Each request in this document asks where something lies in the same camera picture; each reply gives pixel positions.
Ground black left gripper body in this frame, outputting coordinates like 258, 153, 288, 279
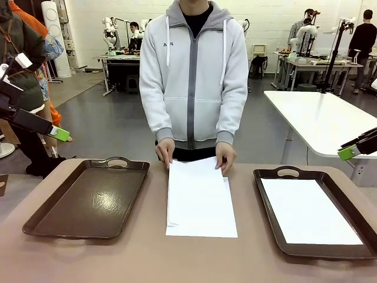
0, 78, 24, 121

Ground person's right forearm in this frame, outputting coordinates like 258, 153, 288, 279
139, 91, 175, 143

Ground person's left forearm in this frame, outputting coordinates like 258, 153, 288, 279
216, 91, 249, 146

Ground person's left hand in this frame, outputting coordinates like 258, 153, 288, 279
214, 142, 237, 176

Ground person's right hand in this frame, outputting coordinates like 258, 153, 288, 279
154, 138, 176, 170

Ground white fan base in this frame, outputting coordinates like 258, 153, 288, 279
0, 143, 16, 159

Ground white side table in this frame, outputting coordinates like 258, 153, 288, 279
263, 90, 377, 166

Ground bystander in dark olive jacket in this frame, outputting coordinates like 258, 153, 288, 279
0, 0, 67, 179

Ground brown wooden board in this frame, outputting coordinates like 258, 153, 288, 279
0, 173, 9, 198

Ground blue patterned cloth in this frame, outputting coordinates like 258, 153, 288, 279
35, 32, 65, 101

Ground white tower air conditioner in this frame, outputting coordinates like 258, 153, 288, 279
41, 0, 72, 78

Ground long white workbench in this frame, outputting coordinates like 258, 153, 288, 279
273, 51, 363, 91

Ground person in black long sleeves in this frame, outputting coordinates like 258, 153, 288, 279
349, 9, 377, 94

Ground brown plastic serving tray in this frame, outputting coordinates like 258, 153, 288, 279
253, 165, 377, 260
22, 156, 150, 240

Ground grey metal workbench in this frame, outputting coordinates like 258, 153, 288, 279
93, 54, 143, 97

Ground dark plastic stool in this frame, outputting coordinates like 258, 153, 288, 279
126, 74, 141, 95

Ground person in plaid shirt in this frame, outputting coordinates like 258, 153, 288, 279
289, 8, 313, 57

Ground seated person with glasses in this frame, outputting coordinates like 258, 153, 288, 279
129, 21, 144, 41

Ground white black background robot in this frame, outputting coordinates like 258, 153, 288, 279
129, 19, 151, 51

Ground grey white zip hoodie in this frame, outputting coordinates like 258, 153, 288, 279
138, 0, 249, 152

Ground black trousers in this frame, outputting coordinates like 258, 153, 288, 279
173, 146, 221, 163

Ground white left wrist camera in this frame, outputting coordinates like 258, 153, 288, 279
14, 52, 33, 70

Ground black camera tripod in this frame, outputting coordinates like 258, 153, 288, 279
318, 17, 358, 94

